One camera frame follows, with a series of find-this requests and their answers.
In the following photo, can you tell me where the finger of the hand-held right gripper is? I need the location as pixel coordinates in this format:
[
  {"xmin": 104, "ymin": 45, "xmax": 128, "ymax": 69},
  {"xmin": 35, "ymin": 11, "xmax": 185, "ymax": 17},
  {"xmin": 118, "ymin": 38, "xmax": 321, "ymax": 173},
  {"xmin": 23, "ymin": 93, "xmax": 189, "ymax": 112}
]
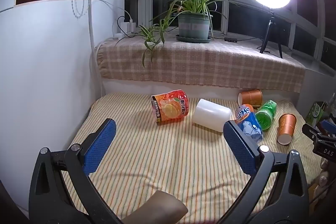
[
  {"xmin": 321, "ymin": 119, "xmax": 336, "ymax": 134},
  {"xmin": 302, "ymin": 123, "xmax": 327, "ymax": 144}
]

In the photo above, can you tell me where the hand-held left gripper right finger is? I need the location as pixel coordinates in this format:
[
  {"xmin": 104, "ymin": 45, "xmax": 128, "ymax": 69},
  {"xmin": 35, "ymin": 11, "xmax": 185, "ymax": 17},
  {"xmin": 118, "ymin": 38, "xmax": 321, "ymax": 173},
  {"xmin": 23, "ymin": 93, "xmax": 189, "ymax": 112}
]
[{"xmin": 220, "ymin": 120, "xmax": 311, "ymax": 224}]

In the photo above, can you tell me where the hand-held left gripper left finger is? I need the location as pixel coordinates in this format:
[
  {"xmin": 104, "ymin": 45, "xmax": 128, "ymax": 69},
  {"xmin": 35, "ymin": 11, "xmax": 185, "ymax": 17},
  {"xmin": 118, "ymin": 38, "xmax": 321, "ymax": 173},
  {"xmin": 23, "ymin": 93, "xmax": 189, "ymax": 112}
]
[{"xmin": 29, "ymin": 118, "xmax": 124, "ymax": 224}]

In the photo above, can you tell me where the orange paper cup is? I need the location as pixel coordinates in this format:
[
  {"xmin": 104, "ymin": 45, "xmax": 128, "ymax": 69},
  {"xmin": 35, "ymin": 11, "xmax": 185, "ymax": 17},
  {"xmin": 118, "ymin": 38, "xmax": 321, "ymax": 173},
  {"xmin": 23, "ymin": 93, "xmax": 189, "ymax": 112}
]
[
  {"xmin": 277, "ymin": 113, "xmax": 297, "ymax": 145},
  {"xmin": 238, "ymin": 89, "xmax": 263, "ymax": 109}
]

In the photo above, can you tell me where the white plastic cup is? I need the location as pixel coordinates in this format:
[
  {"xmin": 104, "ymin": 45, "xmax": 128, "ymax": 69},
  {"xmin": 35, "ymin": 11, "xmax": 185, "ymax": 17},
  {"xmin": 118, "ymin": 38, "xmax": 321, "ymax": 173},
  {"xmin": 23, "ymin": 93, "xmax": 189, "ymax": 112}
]
[{"xmin": 192, "ymin": 98, "xmax": 232, "ymax": 133}]

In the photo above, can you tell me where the orange fruit print cup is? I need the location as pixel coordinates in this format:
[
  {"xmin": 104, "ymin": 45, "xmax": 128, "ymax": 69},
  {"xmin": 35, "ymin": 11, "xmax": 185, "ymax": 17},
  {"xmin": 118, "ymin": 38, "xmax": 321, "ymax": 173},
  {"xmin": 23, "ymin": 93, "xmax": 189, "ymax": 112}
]
[{"xmin": 151, "ymin": 90, "xmax": 190, "ymax": 126}]

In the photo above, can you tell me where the green printed box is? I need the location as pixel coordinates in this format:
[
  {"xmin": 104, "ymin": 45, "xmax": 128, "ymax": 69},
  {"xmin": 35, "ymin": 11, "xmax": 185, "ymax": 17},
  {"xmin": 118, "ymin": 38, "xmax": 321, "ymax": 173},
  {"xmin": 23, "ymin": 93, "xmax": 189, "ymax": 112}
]
[{"xmin": 305, "ymin": 100, "xmax": 326, "ymax": 127}]

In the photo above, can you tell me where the green drink bottle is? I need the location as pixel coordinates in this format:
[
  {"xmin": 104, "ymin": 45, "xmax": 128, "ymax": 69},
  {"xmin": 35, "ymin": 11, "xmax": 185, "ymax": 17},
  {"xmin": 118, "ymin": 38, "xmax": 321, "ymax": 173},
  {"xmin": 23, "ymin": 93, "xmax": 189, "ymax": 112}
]
[{"xmin": 255, "ymin": 100, "xmax": 278, "ymax": 132}]

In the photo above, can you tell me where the striped yellow cloth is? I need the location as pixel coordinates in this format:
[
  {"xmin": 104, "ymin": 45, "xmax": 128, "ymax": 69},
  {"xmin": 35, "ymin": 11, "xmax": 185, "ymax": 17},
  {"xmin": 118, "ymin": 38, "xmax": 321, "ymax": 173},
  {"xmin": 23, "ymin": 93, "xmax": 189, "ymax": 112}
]
[{"xmin": 58, "ymin": 92, "xmax": 323, "ymax": 224}]

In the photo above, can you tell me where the plaid beige cloth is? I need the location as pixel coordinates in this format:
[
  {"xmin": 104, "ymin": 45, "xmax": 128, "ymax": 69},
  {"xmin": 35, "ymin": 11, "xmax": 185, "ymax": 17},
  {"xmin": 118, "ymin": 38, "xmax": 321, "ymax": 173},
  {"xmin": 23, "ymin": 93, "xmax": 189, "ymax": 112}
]
[{"xmin": 96, "ymin": 35, "xmax": 306, "ymax": 94}]

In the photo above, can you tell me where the white cabinet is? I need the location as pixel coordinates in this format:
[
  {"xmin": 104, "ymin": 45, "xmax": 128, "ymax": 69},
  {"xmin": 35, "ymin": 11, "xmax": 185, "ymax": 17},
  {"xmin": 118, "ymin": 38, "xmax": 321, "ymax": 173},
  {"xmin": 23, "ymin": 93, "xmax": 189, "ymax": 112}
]
[{"xmin": 0, "ymin": 0, "xmax": 128, "ymax": 216}]

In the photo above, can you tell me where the black tripod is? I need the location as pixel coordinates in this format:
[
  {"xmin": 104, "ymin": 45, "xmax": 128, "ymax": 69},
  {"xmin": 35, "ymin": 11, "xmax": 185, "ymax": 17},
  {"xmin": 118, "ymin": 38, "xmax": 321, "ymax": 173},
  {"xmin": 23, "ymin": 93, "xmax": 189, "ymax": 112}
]
[{"xmin": 259, "ymin": 11, "xmax": 283, "ymax": 59}]

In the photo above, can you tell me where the green pot saucer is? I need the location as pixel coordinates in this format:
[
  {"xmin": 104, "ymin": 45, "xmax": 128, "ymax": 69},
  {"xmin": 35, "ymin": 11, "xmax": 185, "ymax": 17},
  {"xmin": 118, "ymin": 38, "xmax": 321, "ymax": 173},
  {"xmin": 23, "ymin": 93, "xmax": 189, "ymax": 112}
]
[{"xmin": 175, "ymin": 34, "xmax": 212, "ymax": 44}]

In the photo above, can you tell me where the green plant pot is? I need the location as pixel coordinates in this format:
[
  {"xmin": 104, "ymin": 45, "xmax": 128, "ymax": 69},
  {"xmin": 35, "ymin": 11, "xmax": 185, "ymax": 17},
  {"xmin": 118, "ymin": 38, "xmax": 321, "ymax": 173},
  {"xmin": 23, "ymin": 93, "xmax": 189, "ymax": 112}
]
[{"xmin": 177, "ymin": 12, "xmax": 211, "ymax": 40}]

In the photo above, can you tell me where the white framed window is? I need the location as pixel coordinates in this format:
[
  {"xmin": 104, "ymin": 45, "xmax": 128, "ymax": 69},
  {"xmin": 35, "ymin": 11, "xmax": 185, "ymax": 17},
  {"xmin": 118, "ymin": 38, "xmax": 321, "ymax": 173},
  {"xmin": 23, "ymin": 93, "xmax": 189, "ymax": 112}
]
[{"xmin": 124, "ymin": 0, "xmax": 336, "ymax": 71}]

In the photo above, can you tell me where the spider plant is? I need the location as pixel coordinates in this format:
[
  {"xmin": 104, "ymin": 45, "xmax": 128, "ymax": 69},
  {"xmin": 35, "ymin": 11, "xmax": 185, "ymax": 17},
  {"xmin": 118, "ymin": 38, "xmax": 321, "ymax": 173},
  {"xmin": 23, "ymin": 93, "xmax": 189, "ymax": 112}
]
[{"xmin": 139, "ymin": 0, "xmax": 227, "ymax": 68}]

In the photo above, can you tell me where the white cable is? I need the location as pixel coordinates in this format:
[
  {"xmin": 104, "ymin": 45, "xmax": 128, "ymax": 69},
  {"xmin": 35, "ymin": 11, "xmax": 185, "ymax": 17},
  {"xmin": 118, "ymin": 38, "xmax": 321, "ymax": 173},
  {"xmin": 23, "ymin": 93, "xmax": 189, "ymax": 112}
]
[{"xmin": 73, "ymin": 0, "xmax": 132, "ymax": 98}]

